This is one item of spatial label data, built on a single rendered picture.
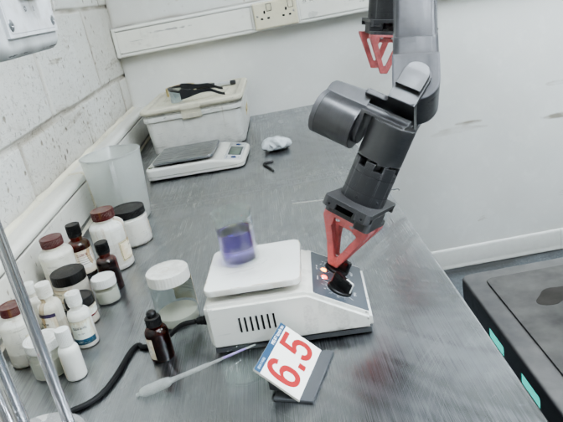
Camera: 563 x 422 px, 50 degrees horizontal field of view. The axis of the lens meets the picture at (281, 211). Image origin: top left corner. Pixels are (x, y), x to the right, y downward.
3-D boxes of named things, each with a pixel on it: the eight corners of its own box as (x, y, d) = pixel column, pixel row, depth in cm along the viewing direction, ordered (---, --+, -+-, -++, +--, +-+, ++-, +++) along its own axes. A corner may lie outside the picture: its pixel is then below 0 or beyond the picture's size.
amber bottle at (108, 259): (129, 285, 98) (115, 239, 95) (111, 295, 96) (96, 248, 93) (117, 281, 100) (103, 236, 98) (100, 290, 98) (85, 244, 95)
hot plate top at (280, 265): (301, 244, 82) (300, 237, 82) (302, 285, 71) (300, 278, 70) (215, 256, 83) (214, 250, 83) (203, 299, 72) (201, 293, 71)
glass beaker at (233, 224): (228, 254, 82) (215, 199, 79) (266, 251, 80) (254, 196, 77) (214, 275, 76) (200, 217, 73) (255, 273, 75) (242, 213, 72)
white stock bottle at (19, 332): (12, 374, 79) (-10, 318, 76) (12, 357, 83) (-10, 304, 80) (49, 360, 80) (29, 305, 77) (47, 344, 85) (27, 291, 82)
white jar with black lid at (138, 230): (137, 249, 112) (127, 214, 110) (111, 248, 116) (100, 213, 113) (160, 234, 118) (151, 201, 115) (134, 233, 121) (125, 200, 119)
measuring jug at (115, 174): (162, 225, 123) (142, 156, 117) (98, 242, 120) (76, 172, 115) (153, 200, 140) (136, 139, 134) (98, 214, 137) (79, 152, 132)
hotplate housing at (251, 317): (364, 284, 85) (356, 233, 82) (375, 335, 72) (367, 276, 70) (210, 306, 86) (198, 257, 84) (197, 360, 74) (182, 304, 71)
